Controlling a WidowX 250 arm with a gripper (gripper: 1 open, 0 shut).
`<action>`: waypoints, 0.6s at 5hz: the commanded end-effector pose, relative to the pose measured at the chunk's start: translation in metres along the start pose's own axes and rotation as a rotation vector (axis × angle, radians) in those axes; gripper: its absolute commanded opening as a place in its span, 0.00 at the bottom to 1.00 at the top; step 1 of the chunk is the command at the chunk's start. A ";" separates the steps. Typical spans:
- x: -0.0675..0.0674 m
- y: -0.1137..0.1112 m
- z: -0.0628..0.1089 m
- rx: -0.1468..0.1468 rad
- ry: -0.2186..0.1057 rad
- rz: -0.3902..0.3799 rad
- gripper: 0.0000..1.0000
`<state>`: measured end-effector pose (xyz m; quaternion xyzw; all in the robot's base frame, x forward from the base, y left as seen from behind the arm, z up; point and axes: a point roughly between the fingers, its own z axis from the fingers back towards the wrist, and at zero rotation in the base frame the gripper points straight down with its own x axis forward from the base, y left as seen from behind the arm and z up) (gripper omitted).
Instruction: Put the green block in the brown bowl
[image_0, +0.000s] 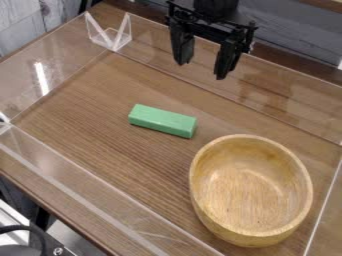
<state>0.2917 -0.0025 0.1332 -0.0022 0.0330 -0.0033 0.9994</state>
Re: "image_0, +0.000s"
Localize clear acrylic corner bracket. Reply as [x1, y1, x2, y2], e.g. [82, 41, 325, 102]
[84, 12, 132, 52]

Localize light wooden bowl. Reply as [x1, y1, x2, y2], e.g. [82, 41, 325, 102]
[188, 134, 314, 248]

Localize black metal bracket with screw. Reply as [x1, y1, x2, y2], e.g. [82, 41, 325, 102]
[43, 240, 78, 256]

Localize black cable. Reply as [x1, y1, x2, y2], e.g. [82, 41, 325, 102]
[0, 224, 48, 256]

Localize clear acrylic tray wall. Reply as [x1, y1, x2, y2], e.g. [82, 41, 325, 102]
[0, 4, 342, 256]

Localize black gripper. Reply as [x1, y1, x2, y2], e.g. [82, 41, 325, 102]
[166, 0, 258, 80]

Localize green rectangular block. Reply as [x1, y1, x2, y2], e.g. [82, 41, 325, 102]
[128, 104, 198, 139]

